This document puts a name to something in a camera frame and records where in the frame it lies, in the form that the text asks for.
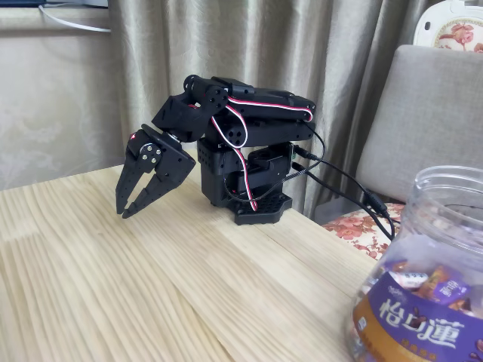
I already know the orange-brown snack packet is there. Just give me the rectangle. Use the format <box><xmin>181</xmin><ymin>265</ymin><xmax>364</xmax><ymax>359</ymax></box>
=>
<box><xmin>417</xmin><ymin>265</ymin><xmax>452</xmax><ymax>302</ymax></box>

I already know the clear plastic candy jar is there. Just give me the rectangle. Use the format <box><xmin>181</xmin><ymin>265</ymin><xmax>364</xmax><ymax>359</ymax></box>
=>
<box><xmin>345</xmin><ymin>165</ymin><xmax>483</xmax><ymax>362</ymax></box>

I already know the purple snack packet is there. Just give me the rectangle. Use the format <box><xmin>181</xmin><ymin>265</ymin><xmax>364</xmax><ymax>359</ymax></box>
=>
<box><xmin>433</xmin><ymin>278</ymin><xmax>472</xmax><ymax>305</ymax></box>

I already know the beige patterned curtain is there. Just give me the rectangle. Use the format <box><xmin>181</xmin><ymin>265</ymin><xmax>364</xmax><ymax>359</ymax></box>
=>
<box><xmin>107</xmin><ymin>0</ymin><xmax>441</xmax><ymax>223</ymax></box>

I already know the floral seat cushion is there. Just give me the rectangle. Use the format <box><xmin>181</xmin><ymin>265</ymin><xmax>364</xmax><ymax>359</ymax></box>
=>
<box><xmin>322</xmin><ymin>201</ymin><xmax>407</xmax><ymax>261</ymax></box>

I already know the dark flat device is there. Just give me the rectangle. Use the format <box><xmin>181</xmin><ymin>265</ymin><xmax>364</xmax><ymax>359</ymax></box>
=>
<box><xmin>37</xmin><ymin>0</ymin><xmax>109</xmax><ymax>9</ymax></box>

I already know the beige window sill ledge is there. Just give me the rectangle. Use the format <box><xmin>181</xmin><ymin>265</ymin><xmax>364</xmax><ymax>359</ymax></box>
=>
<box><xmin>0</xmin><ymin>6</ymin><xmax>112</xmax><ymax>38</ymax></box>

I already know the grey upholstered chair back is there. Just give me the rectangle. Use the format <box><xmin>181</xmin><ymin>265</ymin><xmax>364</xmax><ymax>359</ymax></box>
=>
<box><xmin>356</xmin><ymin>44</ymin><xmax>483</xmax><ymax>203</ymax></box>

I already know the white floral chair back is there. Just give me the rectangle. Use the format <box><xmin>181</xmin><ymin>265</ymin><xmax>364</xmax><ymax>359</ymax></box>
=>
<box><xmin>413</xmin><ymin>0</ymin><xmax>483</xmax><ymax>56</ymax></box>

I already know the red white servo wire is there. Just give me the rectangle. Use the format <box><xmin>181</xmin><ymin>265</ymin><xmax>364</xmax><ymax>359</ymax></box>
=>
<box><xmin>210</xmin><ymin>96</ymin><xmax>316</xmax><ymax>212</ymax></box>

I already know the plain black plug cable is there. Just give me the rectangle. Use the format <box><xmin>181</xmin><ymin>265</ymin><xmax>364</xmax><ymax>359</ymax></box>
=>
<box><xmin>292</xmin><ymin>161</ymin><xmax>393</xmax><ymax>239</ymax></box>

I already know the thin black wire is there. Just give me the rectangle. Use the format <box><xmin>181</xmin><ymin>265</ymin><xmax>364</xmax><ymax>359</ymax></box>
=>
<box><xmin>222</xmin><ymin>123</ymin><xmax>328</xmax><ymax>201</ymax></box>

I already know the white cable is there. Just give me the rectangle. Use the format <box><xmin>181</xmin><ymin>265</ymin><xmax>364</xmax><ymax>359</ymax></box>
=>
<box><xmin>37</xmin><ymin>4</ymin><xmax>112</xmax><ymax>33</ymax></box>

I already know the black cable with ferrite bead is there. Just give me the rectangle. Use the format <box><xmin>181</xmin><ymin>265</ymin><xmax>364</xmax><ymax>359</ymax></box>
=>
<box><xmin>292</xmin><ymin>144</ymin><xmax>396</xmax><ymax>241</ymax></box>

